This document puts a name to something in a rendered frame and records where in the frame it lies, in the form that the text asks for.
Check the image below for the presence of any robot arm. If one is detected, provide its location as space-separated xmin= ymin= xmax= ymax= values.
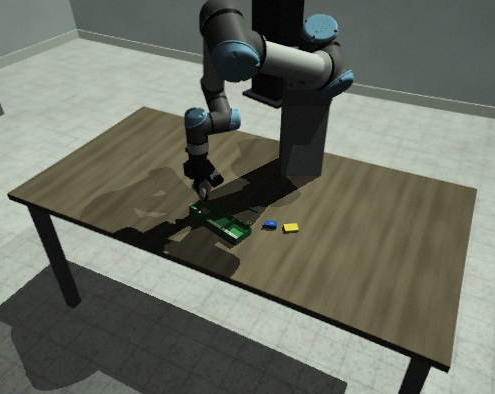
xmin=184 ymin=0 xmax=354 ymax=155

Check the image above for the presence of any green rack of labelled bins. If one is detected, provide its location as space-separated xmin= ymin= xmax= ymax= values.
xmin=189 ymin=199 xmax=251 ymax=245

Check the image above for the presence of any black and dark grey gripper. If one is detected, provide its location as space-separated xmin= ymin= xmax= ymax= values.
xmin=183 ymin=147 xmax=212 ymax=202

